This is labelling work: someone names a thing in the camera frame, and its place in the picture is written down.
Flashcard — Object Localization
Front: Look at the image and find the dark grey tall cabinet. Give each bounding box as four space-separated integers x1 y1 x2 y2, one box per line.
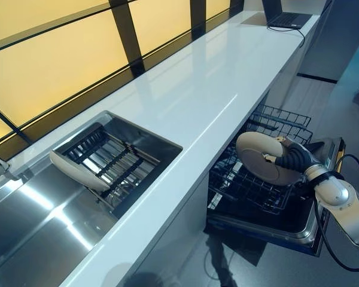
297 0 359 83

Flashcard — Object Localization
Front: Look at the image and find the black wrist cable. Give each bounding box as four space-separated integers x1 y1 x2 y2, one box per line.
313 154 359 271

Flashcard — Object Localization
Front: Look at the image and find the dark open laptop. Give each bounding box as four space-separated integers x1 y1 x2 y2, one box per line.
261 0 314 30

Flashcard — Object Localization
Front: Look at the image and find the black roll-up drying rack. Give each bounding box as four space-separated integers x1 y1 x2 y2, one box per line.
52 122 162 210

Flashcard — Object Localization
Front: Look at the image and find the round steel sink drain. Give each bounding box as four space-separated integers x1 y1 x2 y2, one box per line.
103 184 130 206

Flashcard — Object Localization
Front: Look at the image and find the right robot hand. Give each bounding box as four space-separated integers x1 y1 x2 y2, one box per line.
263 136 314 176

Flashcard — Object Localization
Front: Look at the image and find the cream round plate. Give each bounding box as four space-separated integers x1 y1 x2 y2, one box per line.
235 131 299 187
49 149 110 192

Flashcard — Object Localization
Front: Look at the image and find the stainless steel sink basin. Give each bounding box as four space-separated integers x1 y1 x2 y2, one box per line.
0 110 183 287

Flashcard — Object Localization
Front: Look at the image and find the black laptop cable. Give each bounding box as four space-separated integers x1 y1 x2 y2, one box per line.
267 25 307 48

